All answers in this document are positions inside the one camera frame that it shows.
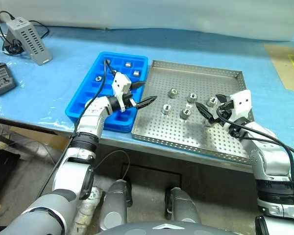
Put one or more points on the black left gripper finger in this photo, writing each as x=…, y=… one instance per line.
x=145, y=102
x=138, y=84

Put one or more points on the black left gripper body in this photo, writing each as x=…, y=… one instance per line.
x=129, y=101

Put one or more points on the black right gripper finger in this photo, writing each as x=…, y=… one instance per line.
x=203, y=111
x=221, y=98

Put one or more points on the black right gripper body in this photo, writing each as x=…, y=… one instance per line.
x=226, y=110

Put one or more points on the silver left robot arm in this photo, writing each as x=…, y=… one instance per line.
x=88, y=122

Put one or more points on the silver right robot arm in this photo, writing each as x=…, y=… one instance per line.
x=267, y=156

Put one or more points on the blue plastic compartment tray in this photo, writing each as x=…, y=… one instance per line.
x=93, y=88

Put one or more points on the perforated metal tray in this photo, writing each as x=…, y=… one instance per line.
x=161, y=127

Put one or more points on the brown cardboard sheet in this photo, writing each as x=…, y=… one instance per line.
x=281, y=73

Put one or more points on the grey rounded robot leg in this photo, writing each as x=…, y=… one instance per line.
x=182, y=208
x=115, y=205

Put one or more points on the white wrapped bundle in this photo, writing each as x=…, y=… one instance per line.
x=85, y=213

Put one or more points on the grey vented power supply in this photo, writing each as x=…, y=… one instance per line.
x=27, y=36

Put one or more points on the grey robot torso cover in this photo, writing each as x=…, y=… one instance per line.
x=161, y=228

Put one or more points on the black battery charger device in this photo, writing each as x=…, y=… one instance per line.
x=1, y=83

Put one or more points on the black crate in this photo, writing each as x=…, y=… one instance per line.
x=0, y=169

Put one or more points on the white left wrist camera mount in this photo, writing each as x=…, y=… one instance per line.
x=120, y=84

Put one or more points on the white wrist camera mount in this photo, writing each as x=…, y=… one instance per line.
x=120, y=84
x=243, y=102

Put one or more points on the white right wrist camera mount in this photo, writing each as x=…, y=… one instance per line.
x=243, y=102

